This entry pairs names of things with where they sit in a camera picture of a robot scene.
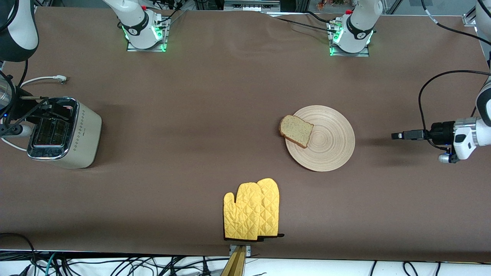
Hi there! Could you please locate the round light wooden plate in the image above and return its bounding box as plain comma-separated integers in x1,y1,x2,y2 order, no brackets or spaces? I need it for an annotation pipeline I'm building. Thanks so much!
285,105,356,172

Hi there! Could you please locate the brown-crusted bread slice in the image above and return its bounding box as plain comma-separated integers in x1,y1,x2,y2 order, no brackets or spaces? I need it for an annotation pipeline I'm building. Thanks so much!
279,115,314,149

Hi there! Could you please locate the cream and chrome toaster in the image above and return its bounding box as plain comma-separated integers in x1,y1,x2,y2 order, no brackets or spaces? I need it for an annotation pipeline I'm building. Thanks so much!
27,97,103,169

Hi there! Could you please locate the orange background object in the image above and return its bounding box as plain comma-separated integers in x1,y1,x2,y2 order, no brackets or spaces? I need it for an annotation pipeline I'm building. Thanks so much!
316,0,353,10

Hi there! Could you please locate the yellow quilted oven mitt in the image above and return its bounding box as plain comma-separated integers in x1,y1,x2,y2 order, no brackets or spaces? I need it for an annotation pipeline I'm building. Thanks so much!
223,182,265,241
256,178,285,242

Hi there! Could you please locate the brown table cover sheet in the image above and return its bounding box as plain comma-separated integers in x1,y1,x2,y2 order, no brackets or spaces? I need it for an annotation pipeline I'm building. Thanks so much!
0,7,491,263

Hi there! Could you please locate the yellow aluminium beam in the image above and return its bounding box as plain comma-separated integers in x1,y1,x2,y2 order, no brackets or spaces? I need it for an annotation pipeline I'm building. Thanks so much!
221,245,246,276

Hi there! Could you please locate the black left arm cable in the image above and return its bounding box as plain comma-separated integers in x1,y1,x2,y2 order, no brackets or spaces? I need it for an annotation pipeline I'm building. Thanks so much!
418,0,491,151

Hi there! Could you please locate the white toaster power cable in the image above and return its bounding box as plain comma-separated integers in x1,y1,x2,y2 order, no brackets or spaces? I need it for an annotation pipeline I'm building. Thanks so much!
0,75,68,152

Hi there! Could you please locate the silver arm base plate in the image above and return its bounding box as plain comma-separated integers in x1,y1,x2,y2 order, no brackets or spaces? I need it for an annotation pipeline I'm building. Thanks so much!
329,21,371,58
127,17,170,52

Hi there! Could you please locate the black looped floor cable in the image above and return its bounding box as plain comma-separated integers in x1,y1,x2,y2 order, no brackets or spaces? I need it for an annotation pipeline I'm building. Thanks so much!
0,232,37,276

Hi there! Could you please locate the teal floor cable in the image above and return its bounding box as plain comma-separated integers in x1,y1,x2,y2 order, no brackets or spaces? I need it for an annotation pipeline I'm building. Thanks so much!
44,252,58,276

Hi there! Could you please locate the black cable on table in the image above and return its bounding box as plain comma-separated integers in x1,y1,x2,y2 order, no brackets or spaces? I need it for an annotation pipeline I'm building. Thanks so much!
265,11,334,33

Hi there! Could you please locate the silver beam bracket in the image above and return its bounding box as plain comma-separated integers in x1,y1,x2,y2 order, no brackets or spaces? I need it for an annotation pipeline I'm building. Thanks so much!
229,244,252,256

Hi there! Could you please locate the aluminium frame rail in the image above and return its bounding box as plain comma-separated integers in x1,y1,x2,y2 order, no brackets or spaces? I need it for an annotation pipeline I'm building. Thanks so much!
224,0,281,12

